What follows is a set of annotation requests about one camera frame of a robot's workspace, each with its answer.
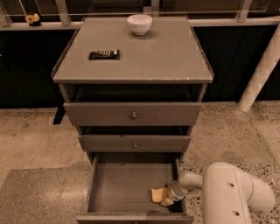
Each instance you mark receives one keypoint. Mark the small yellow black object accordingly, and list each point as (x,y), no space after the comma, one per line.
(33,19)

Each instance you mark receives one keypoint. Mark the grey top drawer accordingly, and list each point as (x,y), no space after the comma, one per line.
(118,113)

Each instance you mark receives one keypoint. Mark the white diagonal pillar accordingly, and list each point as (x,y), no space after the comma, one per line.
(262,72)

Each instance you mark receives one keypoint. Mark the white ceramic bowl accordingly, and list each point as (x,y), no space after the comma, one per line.
(140,23)

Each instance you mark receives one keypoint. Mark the metal railing frame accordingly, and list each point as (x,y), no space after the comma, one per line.
(66,14)

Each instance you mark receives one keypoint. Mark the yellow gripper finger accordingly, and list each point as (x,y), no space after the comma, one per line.
(166,202)

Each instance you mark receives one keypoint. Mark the grey drawer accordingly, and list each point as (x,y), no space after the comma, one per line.
(124,143)
(118,113)
(120,189)

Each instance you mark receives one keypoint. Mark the grey bottom drawer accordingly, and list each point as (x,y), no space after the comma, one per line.
(120,189)

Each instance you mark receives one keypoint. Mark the brass top drawer knob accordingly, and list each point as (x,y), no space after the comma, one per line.
(134,116)

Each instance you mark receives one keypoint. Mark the dark snack bar packet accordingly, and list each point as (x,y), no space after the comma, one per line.
(111,54)

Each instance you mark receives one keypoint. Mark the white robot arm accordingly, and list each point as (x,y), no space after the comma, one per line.
(229,194)

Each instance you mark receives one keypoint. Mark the grey drawer cabinet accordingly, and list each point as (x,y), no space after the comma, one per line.
(164,65)

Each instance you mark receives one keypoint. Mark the yellow sponge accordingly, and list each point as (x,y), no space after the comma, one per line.
(159,194)

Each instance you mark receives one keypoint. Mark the grey middle drawer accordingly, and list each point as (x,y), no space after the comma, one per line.
(124,143)

